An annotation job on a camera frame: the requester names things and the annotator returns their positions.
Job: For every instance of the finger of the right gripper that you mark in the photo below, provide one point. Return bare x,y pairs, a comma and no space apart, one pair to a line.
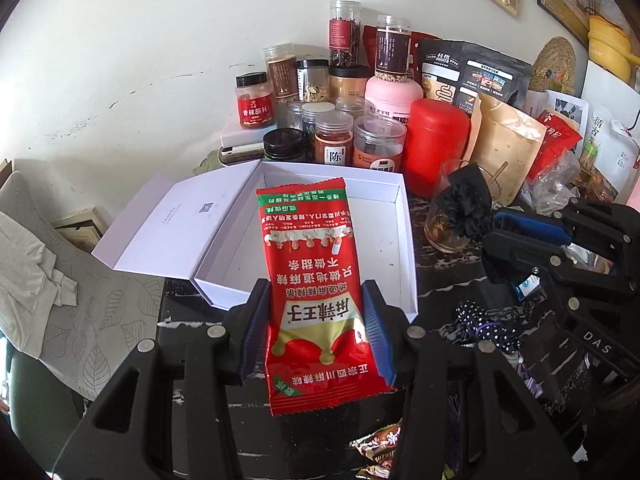
534,226

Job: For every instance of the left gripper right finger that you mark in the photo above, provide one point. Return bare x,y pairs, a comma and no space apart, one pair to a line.
386,330

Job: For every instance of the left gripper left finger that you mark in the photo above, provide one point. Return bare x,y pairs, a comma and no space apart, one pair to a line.
246,326

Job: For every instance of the red snack packet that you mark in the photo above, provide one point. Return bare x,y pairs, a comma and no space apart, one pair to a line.
318,354

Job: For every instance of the clear plastic bag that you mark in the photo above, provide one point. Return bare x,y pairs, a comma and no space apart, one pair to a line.
553,188

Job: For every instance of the black scrunchie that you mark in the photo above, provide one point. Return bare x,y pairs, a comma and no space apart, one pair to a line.
466,202

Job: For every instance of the polka dot fabric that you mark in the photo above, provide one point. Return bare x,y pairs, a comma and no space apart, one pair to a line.
473,323

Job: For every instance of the kraft paper pouch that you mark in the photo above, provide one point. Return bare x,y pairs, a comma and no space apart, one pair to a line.
502,134

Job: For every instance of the red foil bag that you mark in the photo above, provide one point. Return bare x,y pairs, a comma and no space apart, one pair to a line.
562,134

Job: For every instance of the glass mug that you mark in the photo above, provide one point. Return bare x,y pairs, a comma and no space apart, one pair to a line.
436,227

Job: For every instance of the white open gift box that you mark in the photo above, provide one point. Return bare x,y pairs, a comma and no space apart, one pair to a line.
205,229

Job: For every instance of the brown patterned snack wrapper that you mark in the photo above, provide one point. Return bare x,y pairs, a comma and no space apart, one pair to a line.
379,450

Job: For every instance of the grey leaf pattern chair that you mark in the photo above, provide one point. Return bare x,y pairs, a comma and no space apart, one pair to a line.
84,345

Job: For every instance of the red cylindrical canister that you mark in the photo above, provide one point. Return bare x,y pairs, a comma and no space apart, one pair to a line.
436,132

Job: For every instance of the woven straw hat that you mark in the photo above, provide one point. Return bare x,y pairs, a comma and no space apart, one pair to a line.
555,67

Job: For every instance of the black printed pouch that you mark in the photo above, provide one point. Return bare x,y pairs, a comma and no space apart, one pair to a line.
456,72

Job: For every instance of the clear jar orange label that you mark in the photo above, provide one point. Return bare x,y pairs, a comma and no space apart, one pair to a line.
378,143

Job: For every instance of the black lid jar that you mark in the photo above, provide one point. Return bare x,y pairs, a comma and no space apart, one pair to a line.
284,145

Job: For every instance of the clear jar red powder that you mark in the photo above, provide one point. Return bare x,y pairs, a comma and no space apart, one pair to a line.
333,138

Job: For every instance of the yellow pot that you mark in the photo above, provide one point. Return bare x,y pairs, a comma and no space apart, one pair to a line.
610,47

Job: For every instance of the pink lidded jar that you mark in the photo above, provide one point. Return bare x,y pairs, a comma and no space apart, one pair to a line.
392,99

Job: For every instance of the white cloth on chair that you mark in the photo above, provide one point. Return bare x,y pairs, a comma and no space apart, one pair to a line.
31,286

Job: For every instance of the red label sauce jar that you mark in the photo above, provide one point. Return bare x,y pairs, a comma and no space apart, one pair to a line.
254,99

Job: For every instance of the tall jar brown label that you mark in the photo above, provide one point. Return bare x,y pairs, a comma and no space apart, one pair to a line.
393,41

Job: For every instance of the jar with dried slices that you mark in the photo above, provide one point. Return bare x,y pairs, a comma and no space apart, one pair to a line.
313,80

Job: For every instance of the brown spice jar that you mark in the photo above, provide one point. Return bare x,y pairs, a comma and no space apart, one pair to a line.
282,71

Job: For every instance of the tall jar dark tea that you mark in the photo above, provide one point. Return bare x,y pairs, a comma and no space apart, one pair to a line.
344,33

